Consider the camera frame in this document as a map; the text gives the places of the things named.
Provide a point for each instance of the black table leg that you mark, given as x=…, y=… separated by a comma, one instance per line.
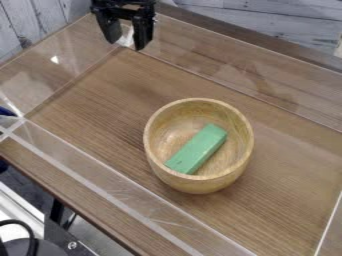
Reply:
x=56, y=212

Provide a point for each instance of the green rectangular block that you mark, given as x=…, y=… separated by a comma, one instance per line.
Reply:
x=196, y=151

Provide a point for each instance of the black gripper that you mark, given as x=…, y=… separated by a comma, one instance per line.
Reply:
x=136, y=10

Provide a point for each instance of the light wooden bowl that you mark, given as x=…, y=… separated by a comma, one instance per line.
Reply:
x=171, y=127

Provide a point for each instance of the blue object at edge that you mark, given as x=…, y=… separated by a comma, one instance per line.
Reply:
x=5, y=112

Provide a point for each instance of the grey metal base plate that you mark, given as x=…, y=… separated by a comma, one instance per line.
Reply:
x=61, y=238

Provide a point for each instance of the clear acrylic tray walls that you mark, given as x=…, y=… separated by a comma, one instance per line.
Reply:
x=84, y=94

